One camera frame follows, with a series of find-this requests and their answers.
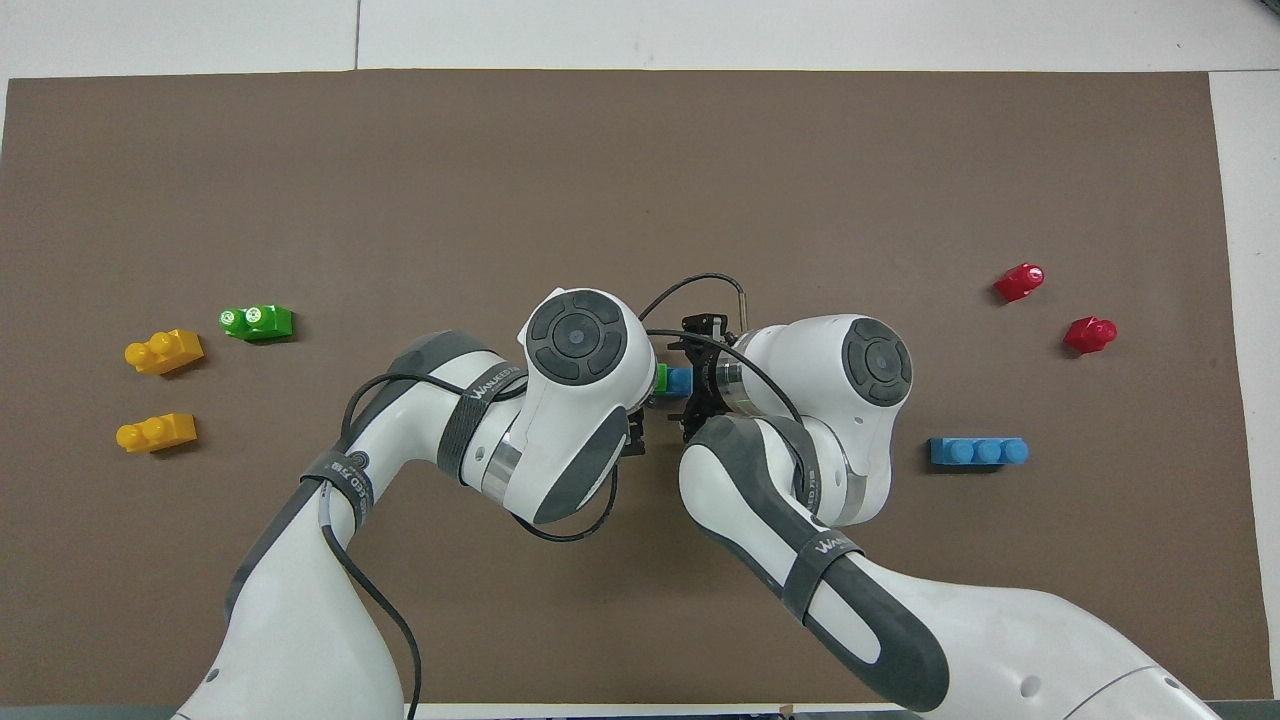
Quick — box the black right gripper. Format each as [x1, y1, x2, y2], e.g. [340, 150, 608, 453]
[668, 314, 731, 447]

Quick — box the red toy block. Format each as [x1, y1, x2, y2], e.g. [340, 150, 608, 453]
[1062, 316, 1119, 356]
[993, 263, 1047, 304]

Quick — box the green block with printed studs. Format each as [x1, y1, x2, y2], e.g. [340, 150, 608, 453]
[219, 304, 295, 343]

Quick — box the yellow toy block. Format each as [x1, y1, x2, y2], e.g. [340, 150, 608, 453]
[115, 412, 198, 456]
[124, 329, 205, 377]

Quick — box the brown paper table mat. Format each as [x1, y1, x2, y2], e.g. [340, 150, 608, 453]
[0, 70, 1274, 708]

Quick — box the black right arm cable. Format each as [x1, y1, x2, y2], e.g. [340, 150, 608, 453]
[640, 272, 807, 501]

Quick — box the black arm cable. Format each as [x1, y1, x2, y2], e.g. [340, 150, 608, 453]
[640, 272, 807, 501]
[318, 372, 619, 720]

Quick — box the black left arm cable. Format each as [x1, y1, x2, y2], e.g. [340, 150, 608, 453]
[318, 372, 619, 720]

